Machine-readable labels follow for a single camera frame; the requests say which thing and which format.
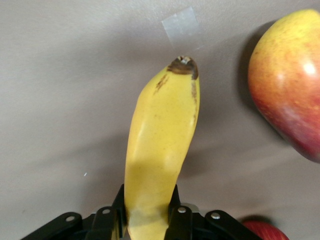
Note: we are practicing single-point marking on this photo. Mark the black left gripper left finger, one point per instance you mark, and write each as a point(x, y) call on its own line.
point(100, 225)

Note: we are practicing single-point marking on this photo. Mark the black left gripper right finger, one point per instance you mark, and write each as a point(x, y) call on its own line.
point(200, 227)

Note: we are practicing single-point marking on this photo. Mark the red yellow streaked apple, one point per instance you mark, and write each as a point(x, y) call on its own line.
point(265, 232)

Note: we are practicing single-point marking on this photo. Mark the yellow banana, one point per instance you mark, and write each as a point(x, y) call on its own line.
point(162, 137)

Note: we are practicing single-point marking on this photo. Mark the red yellow mango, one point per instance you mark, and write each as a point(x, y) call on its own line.
point(287, 87)

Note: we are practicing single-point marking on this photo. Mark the clear tape piece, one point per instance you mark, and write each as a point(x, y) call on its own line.
point(180, 23)

